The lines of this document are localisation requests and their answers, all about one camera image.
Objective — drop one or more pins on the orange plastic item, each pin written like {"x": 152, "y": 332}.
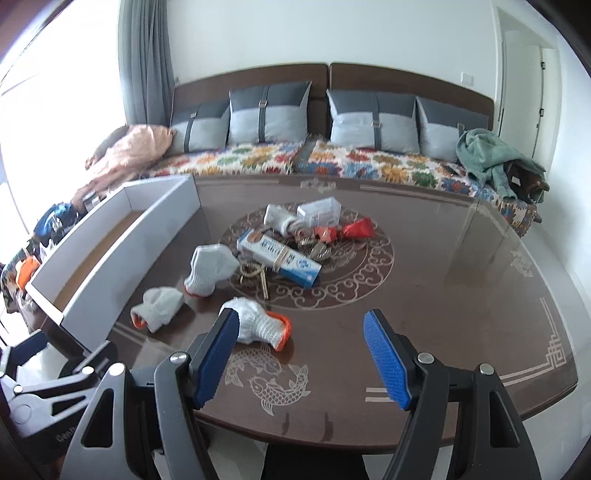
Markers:
{"x": 27, "y": 272}

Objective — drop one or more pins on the brass bullet belt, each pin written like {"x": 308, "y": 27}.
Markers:
{"x": 256, "y": 277}

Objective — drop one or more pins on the small orange red packet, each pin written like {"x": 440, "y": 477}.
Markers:
{"x": 324, "y": 233}

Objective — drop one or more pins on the floral crochet sofa cover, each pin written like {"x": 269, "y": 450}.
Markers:
{"x": 231, "y": 159}
{"x": 392, "y": 168}

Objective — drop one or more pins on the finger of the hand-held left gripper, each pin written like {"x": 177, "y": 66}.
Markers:
{"x": 25, "y": 350}
{"x": 94, "y": 362}

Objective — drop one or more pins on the white cardboard box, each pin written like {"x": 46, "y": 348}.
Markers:
{"x": 161, "y": 230}

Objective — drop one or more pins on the white wall outlet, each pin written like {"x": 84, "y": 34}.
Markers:
{"x": 468, "y": 78}

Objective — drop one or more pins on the dark brown bag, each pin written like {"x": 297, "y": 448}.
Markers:
{"x": 526, "y": 177}

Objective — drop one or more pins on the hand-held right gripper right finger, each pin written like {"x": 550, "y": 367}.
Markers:
{"x": 385, "y": 364}

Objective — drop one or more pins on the blue white toothpaste box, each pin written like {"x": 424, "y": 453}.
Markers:
{"x": 286, "y": 263}

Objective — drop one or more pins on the pink crumpled blanket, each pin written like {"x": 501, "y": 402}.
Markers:
{"x": 134, "y": 152}

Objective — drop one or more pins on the grey curtain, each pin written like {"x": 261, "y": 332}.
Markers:
{"x": 147, "y": 60}

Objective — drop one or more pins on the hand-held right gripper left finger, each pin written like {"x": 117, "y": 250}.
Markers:
{"x": 217, "y": 355}

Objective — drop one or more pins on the green crumpled cloth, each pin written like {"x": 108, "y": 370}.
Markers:
{"x": 480, "y": 152}

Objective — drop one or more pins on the red foil packet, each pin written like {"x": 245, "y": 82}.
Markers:
{"x": 358, "y": 228}

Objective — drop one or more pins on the blue bag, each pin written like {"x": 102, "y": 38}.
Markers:
{"x": 53, "y": 219}

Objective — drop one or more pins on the white door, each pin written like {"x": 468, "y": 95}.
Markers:
{"x": 521, "y": 92}

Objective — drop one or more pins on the white knit glove orange cuff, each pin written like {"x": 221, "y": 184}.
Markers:
{"x": 263, "y": 324}
{"x": 210, "y": 270}
{"x": 279, "y": 217}
{"x": 157, "y": 307}

